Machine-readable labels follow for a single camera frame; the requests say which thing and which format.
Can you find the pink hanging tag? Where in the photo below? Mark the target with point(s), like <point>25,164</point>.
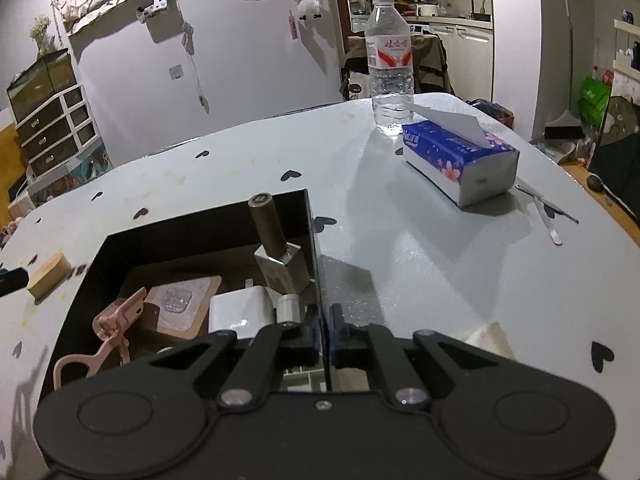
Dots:
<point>293,27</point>

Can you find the white drawer cabinet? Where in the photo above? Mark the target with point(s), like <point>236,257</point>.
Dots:
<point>55,130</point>

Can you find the colourful printed storage box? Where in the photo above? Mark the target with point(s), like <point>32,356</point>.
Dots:
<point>70,177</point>

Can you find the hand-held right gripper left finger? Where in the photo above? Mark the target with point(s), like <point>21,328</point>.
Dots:
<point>313,334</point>

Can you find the small wooden block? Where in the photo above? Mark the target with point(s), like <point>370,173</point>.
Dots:
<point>47,277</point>

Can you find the dark blue printed box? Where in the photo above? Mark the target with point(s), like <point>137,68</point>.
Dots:
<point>492,112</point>

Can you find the blue floral tissue pack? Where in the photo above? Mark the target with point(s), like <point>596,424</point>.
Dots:
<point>440,152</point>

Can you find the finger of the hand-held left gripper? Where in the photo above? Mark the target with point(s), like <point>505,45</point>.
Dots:
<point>12,282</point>

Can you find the small square wall hook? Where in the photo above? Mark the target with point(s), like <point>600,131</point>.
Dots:
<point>175,71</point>

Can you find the glass fish tank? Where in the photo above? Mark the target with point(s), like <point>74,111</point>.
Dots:
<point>40,85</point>

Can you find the white kitchen cabinet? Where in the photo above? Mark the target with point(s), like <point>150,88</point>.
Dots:
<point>470,55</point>

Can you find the green shopping bag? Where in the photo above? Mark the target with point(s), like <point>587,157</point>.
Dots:
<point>594,100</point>

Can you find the white cooking pot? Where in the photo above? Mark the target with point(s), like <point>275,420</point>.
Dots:
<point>427,9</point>

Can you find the dark dustpan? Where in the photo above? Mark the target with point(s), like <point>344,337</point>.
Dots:
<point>564,129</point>

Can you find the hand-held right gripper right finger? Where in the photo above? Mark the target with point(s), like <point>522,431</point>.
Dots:
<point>334,334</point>

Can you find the white plush toy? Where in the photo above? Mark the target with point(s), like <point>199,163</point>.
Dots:
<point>310,6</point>

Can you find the pink eyelash curler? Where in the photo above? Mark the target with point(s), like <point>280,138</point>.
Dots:
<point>115,317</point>

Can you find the metal tweezers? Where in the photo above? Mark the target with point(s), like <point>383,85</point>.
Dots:
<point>547,203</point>

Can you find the small black round object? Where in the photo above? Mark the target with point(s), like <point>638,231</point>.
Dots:
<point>596,182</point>

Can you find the clear plastic water bottle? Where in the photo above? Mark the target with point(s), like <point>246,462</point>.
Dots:
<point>389,50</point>

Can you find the pink square compact case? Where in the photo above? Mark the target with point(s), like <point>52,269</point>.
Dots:
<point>182,305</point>

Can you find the dried flower bunch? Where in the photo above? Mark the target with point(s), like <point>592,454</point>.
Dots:
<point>41,35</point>

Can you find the chair with brown jacket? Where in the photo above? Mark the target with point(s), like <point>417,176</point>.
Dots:
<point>430,60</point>

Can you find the white charger adapter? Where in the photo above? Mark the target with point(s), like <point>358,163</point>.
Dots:
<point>240,307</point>

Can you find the small silver-capped cylinder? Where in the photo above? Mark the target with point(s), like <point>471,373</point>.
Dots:
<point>288,307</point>

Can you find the black storage box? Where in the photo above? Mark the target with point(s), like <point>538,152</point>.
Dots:
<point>316,240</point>

